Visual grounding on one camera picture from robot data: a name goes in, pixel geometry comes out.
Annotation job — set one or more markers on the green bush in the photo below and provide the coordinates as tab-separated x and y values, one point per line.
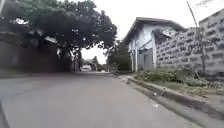
119	58

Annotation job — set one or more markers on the distant building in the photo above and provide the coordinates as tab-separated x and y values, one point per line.
87	63

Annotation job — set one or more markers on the white building with dark roof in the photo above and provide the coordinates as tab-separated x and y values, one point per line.
144	40

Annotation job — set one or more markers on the grey asphalt road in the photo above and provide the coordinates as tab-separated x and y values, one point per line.
83	103

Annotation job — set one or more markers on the large green tree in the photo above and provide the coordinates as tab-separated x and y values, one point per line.
71	25

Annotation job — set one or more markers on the weedy grass verge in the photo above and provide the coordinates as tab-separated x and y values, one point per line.
173	77

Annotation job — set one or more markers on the concrete kerb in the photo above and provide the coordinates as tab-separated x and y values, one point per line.
176	96

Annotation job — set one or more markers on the thin leaning pole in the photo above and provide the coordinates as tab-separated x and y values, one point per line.
199	40

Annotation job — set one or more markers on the grey concrete block wall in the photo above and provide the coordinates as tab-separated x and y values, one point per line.
190	50

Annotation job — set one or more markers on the dark wall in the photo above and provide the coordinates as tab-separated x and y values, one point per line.
30	58

